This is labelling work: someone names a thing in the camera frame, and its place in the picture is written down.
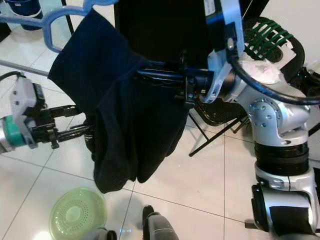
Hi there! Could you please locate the grey robot left leg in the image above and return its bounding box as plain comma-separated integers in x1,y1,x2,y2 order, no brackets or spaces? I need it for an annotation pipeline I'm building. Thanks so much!
87,227,116,240

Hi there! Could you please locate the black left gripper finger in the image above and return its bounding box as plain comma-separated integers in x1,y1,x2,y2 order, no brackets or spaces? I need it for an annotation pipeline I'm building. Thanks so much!
57,125,96,142
52,104,81,119

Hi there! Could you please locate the green strapped black item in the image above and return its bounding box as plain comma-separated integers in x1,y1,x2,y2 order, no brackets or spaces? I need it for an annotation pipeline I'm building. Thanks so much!
245,17,295,61

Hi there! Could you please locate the green perforated laundry basket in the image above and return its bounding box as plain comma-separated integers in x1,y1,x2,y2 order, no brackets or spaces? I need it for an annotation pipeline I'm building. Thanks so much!
49,187,109,240

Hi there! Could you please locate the grey robot leg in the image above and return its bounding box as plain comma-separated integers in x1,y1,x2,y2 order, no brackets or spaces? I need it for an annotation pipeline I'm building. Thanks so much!
142,205,181,240
87,227,116,240

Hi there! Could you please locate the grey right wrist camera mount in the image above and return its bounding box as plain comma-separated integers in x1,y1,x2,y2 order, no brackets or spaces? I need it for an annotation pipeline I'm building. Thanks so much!
200,0,248,103

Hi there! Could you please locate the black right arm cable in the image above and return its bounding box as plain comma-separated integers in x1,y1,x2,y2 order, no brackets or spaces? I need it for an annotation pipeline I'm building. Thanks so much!
227,37,320,106

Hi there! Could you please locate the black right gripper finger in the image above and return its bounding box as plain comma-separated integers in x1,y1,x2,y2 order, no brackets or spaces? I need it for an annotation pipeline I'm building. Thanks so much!
137,68,188,77
139,76,190,86

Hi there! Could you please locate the blue bucket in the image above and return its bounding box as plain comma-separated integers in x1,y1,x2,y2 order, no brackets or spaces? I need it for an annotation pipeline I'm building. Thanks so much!
5,0,43,18

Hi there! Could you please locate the dark navy shirt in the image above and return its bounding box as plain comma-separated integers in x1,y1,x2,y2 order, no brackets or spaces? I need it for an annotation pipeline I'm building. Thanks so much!
47,10,192,194

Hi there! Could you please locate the grey robot right leg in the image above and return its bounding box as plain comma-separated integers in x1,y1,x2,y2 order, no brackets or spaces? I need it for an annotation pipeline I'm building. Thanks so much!
142,205,181,240

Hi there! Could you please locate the black cabinet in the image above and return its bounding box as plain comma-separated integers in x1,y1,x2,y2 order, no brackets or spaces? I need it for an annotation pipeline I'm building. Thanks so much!
114,0,211,68

